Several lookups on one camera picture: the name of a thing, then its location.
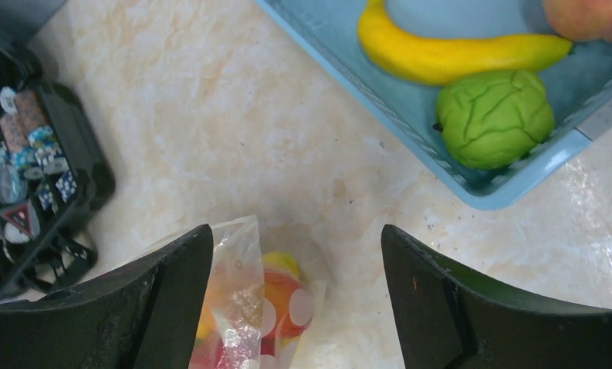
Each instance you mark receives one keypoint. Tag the clear dotted zip bag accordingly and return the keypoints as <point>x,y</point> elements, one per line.
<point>229,327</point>

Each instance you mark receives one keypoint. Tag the toy peach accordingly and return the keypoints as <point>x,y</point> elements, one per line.
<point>580,20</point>

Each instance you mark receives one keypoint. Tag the small orange toy fruit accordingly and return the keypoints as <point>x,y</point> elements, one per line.
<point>287,307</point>

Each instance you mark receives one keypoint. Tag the yellow toy banana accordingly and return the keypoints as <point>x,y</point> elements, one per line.
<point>440,61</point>

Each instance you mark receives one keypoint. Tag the green toy lime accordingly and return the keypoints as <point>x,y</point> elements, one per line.
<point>492,119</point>

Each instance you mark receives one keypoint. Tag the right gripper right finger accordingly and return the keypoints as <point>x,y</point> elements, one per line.
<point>449,315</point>

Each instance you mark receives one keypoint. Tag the black poker chip case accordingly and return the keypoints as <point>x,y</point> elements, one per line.
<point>54,177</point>

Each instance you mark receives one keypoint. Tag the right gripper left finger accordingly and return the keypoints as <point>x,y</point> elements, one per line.
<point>143,314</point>

